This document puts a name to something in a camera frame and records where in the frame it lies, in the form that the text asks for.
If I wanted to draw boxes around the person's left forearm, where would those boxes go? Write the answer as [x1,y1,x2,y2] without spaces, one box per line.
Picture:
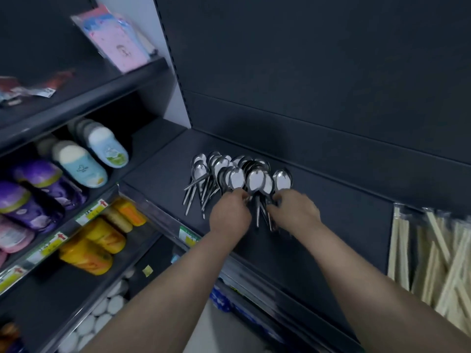
[83,231,255,353]

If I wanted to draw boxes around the pink packet with drawing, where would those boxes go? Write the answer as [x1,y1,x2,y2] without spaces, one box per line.
[71,5,159,74]

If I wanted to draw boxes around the dark shelf with pouches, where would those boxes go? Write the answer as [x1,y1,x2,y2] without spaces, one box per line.
[0,184,162,353]

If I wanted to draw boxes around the blue packets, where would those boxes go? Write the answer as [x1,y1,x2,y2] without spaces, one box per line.
[209,286,233,314]

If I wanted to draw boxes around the group of white rolls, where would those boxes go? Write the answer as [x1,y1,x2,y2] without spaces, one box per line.
[58,278,130,353]

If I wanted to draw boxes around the green yellow shelf price tag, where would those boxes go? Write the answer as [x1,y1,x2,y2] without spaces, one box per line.
[179,226,201,249]

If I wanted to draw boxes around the person's right hand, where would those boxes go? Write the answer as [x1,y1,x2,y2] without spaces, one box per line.
[266,189,323,241]

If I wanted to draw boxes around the orange item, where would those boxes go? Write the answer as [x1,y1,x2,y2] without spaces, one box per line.
[0,323,23,353]

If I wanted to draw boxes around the person's left hand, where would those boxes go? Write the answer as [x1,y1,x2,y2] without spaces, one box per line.
[209,188,253,247]

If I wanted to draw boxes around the person's right forearm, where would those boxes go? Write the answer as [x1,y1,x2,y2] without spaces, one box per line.
[296,221,471,353]

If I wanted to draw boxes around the pink pouch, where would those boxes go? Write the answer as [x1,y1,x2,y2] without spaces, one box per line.
[0,215,36,254]

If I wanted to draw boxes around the light blue white pouch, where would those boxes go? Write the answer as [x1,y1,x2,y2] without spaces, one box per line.
[68,118,130,169]
[37,138,108,189]

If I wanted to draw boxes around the dark metal display shelf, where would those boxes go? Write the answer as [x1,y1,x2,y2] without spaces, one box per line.
[118,128,397,353]

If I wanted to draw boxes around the row of metal spoons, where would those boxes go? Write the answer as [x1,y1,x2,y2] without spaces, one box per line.
[183,151,293,232]

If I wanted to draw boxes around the clear packet of wooden chopsticks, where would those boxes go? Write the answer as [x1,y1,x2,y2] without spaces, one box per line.
[411,207,471,337]
[386,203,424,291]

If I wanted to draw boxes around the shelf price tag red arrow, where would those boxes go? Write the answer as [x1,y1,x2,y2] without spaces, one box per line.
[25,231,69,265]
[0,265,27,294]
[75,199,109,227]

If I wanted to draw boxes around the shiny steel tablespoon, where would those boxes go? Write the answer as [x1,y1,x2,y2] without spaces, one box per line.
[273,169,293,192]
[229,167,246,191]

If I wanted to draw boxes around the red and white packet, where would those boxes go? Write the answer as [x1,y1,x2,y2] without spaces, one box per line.
[0,70,76,106]

